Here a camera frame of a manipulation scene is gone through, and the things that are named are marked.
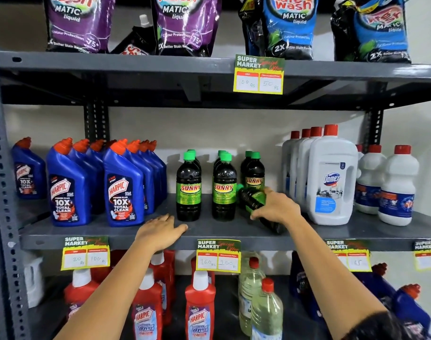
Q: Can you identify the row of blue cleaner bottles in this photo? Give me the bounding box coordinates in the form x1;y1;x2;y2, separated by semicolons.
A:
11;136;168;228
289;251;431;340

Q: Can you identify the black red detergent pouch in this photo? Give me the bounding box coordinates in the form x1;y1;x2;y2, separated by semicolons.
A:
109;14;158;55

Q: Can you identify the dark detergent refill pouch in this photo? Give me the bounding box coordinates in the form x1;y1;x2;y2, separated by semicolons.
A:
238;0;267;55

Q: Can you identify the person's right forearm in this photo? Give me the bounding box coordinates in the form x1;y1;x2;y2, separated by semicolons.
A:
288;212;388;330

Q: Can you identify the white plastic canister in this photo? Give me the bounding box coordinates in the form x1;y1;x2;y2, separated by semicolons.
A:
24;256;46;308

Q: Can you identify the row of red cleaner bottles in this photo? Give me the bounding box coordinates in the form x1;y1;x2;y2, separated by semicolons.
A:
63;249;217;340

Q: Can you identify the row of dark green-capped bottles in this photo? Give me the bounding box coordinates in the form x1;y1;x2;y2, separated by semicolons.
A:
175;149;266;222

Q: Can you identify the dark cleaner bottle green cap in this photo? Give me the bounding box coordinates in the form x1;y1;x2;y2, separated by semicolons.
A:
236;186;287;235

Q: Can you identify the person's left forearm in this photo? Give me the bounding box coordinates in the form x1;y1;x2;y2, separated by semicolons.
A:
54;240;159;340

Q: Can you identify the yellow green price tag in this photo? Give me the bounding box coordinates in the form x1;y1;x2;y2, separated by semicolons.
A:
61;236;111;272
233;54;285;95
325;239;373;273
413;239;431;272
196;239;242;274

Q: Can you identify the person's right hand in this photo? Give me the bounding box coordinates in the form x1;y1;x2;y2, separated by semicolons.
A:
250;187;302;230

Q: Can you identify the grey metal shelf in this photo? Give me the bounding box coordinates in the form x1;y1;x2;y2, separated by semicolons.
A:
0;0;431;340

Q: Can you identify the blue detergent refill pouch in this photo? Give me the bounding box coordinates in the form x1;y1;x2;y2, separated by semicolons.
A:
330;0;413;63
261;0;321;60

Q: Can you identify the person's left hand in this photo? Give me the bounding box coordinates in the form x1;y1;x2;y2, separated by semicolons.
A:
134;214;189;253

